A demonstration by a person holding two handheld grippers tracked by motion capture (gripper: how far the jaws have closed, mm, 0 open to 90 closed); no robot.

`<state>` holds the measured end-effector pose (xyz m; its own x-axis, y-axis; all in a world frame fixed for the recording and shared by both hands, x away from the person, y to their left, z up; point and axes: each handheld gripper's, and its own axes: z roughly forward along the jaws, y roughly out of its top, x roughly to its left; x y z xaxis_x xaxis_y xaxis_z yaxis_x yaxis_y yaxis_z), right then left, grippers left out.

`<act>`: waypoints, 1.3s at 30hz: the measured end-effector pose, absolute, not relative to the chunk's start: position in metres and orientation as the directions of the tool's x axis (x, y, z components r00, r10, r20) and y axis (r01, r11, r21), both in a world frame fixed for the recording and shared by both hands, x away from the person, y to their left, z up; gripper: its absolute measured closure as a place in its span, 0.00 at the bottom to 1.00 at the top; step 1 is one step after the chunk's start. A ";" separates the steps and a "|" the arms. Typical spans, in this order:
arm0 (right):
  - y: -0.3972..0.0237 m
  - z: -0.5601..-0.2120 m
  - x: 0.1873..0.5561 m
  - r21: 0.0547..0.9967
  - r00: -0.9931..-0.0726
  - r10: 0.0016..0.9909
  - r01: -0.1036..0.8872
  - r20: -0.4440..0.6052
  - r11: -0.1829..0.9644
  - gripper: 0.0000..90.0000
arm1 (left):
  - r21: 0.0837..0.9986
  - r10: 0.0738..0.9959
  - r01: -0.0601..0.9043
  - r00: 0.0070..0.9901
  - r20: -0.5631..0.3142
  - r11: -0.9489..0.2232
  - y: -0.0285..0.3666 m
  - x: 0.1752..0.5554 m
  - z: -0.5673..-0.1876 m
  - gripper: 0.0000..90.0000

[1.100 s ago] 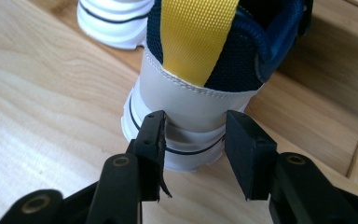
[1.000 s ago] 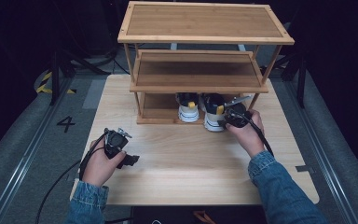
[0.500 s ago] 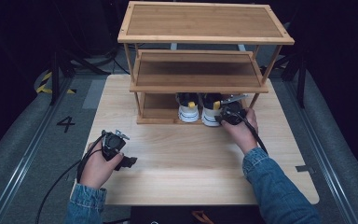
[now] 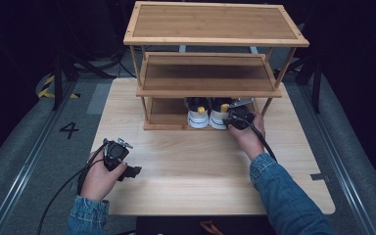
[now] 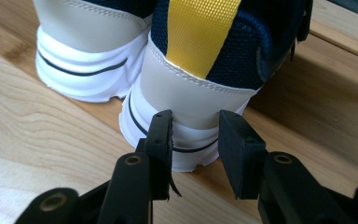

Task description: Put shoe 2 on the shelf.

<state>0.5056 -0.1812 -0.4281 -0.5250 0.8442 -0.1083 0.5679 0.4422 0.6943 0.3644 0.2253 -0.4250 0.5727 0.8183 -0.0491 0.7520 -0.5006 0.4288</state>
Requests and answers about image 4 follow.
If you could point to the person's left hand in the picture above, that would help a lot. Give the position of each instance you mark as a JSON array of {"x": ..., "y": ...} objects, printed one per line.
[{"x": 98, "y": 179}]

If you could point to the grey tape piece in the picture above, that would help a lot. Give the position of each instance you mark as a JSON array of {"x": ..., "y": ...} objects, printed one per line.
[{"x": 319, "y": 177}]

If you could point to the person's right hand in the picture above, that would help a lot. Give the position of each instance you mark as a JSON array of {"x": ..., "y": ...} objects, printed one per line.
[{"x": 251, "y": 140}]

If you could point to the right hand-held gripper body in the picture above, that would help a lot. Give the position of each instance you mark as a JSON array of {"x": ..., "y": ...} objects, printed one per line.
[{"x": 240, "y": 114}]

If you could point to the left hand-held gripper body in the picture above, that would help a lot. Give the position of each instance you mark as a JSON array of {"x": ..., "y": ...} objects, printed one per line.
[{"x": 115, "y": 153}]

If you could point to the navy and white sneaker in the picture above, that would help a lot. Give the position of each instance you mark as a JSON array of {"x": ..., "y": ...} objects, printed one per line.
[
  {"x": 197, "y": 119},
  {"x": 218, "y": 118}
]

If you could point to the black metal stand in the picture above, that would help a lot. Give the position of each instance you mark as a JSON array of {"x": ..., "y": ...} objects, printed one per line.
[
  {"x": 57, "y": 81},
  {"x": 316, "y": 84}
]

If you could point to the yellow and black striped tape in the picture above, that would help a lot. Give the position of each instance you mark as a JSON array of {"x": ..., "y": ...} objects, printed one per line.
[{"x": 45, "y": 93}]

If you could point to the metal floor rail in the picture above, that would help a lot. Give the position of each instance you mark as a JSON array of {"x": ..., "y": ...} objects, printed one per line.
[
  {"x": 336, "y": 156},
  {"x": 23, "y": 166}
]

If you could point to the wooden shoe rack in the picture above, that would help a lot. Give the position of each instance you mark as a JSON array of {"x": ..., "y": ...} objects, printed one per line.
[{"x": 209, "y": 23}]

